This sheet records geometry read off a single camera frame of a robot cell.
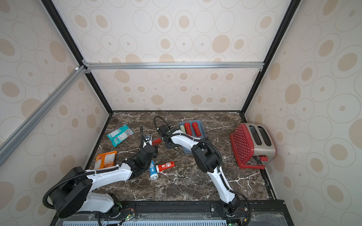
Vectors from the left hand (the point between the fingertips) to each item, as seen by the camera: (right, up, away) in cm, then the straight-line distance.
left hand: (156, 143), depth 86 cm
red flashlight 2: (+20, +7, +19) cm, 29 cm away
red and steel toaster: (+56, -1, -8) cm, 57 cm away
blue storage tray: (+18, -6, +7) cm, 21 cm away
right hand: (+14, -2, +14) cm, 19 cm away
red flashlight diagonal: (+27, +7, +19) cm, 34 cm away
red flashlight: (-2, 0, +13) cm, 14 cm away
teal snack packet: (-29, +3, +16) cm, 34 cm away
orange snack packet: (-33, -11, +3) cm, 35 cm away
